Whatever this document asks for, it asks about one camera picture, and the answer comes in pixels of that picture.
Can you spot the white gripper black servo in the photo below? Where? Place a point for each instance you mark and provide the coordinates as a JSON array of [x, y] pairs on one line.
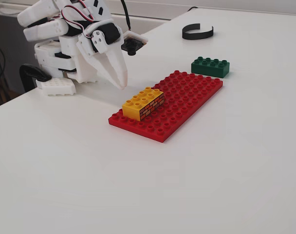
[[108, 61]]

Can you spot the green lego brick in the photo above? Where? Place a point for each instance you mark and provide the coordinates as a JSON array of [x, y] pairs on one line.
[[209, 68]]

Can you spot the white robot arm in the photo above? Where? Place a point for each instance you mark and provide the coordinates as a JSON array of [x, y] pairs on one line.
[[41, 31]]

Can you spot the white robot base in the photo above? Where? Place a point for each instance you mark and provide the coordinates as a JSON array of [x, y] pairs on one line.
[[56, 87]]

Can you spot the red lego baseplate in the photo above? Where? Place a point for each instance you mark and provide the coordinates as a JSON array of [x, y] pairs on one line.
[[187, 102]]

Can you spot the black table clamp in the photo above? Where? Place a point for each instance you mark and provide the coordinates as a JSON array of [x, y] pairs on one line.
[[31, 70]]

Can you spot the curved black strip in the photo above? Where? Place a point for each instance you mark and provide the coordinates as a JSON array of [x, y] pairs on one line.
[[196, 36]]

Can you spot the wrist camera in white mount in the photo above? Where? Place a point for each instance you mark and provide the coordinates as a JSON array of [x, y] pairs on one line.
[[134, 42]]

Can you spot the yellow lego brick wall print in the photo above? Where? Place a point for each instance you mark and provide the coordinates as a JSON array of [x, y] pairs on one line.
[[138, 102]]

